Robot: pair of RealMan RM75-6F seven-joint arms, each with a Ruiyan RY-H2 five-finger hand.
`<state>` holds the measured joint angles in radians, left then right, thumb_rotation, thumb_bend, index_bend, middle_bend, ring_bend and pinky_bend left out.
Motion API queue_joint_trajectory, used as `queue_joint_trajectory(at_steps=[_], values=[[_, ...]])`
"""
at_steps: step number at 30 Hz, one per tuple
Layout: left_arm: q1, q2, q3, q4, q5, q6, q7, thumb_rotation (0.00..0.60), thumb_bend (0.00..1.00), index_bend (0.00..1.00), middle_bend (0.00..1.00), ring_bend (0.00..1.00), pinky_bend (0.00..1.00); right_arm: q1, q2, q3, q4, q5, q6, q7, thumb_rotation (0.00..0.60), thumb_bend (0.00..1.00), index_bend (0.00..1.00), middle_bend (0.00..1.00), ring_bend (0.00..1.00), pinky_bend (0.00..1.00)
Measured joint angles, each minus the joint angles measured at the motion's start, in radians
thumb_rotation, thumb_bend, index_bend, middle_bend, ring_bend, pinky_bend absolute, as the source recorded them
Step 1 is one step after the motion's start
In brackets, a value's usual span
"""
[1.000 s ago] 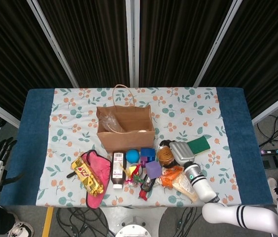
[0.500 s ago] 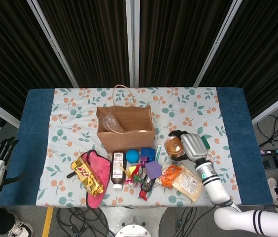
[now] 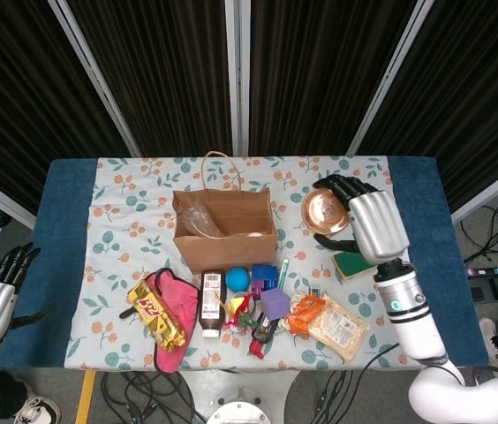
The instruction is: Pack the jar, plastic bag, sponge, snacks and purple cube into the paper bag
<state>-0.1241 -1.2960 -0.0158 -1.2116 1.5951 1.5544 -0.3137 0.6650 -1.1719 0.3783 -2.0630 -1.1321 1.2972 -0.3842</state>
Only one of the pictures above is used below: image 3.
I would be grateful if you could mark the blue ball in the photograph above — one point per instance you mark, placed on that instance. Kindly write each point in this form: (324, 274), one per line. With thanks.
(237, 279)

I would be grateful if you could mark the small green box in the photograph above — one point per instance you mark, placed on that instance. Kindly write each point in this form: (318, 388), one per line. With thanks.
(314, 291)

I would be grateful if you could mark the black bottle red cap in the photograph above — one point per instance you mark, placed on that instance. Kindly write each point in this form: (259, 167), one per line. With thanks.
(264, 329)

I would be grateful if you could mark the white black sneaker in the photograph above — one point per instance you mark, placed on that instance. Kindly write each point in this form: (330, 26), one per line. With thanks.
(37, 411)

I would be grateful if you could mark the blue velvet table cover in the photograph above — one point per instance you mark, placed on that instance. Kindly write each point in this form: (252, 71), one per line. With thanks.
(63, 221)

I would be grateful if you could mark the black curtain partition panel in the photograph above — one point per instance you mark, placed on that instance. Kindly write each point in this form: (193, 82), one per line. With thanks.
(165, 66)
(10, 88)
(474, 88)
(319, 66)

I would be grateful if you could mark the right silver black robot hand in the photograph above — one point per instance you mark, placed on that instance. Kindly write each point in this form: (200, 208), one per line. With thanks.
(377, 225)

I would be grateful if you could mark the blue toy building block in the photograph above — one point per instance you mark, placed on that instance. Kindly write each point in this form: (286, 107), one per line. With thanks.
(263, 271)

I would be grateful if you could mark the brown bottle white cap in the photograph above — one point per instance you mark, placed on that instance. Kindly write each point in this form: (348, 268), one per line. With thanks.
(212, 305)

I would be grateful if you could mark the beige vacuum food pack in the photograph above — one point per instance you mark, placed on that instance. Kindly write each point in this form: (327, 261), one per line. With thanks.
(341, 331)

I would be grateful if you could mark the pink cloth black trim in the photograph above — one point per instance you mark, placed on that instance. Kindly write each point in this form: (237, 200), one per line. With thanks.
(178, 300)

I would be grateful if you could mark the green white marker pen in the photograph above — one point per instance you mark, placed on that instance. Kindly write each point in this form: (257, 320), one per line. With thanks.
(284, 274)

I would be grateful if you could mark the gold foil snack pack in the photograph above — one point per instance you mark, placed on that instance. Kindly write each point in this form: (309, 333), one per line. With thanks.
(156, 315)

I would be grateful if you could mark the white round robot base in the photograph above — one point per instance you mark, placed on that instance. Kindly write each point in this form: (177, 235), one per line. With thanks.
(238, 411)

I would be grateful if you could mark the orange snack packet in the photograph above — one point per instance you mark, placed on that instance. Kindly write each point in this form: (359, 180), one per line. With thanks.
(304, 315)

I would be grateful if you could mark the floral print tablecloth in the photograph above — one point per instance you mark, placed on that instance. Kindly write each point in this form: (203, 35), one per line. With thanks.
(143, 185)

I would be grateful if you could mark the green yellow sponge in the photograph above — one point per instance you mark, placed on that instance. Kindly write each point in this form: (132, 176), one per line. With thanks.
(350, 267)

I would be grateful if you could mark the purple toy building block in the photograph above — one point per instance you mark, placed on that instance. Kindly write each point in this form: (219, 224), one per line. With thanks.
(255, 291)

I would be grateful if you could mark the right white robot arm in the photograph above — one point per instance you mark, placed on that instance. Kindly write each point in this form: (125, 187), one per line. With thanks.
(412, 318)

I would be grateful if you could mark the purple foam cube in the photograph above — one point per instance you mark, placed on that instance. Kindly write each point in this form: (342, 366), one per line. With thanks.
(274, 304)

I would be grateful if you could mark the brown paper bag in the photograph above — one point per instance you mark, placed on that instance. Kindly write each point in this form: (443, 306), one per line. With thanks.
(231, 254)

